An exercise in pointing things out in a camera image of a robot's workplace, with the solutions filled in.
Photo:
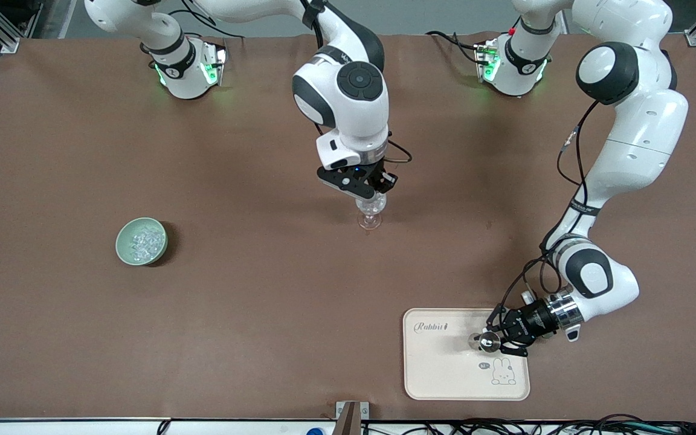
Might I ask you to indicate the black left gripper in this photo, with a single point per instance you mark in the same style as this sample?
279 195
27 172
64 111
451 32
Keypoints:
531 322

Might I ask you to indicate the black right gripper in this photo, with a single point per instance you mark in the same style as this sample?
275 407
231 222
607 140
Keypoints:
379 173

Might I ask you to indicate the steel double cone jigger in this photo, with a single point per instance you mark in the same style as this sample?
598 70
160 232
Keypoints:
486 341

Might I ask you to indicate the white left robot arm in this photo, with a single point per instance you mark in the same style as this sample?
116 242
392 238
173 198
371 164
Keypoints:
638 139

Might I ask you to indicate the clear stemmed wine glass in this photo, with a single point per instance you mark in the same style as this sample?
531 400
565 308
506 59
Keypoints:
371 219

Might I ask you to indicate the pile of clear ice cubes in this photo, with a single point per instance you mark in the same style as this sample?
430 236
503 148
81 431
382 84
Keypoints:
147 243

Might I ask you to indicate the cream tray with rabbit print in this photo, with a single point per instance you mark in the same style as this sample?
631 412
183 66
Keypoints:
444 374

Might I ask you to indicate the brown table mat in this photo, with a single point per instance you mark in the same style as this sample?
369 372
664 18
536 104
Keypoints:
263 314

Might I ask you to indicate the blue cap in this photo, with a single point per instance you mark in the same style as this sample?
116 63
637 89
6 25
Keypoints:
315 431

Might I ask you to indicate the pale green bowl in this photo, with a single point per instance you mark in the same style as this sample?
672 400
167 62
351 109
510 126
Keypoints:
123 244

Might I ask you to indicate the metal bracket with post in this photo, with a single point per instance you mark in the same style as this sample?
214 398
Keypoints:
351 420

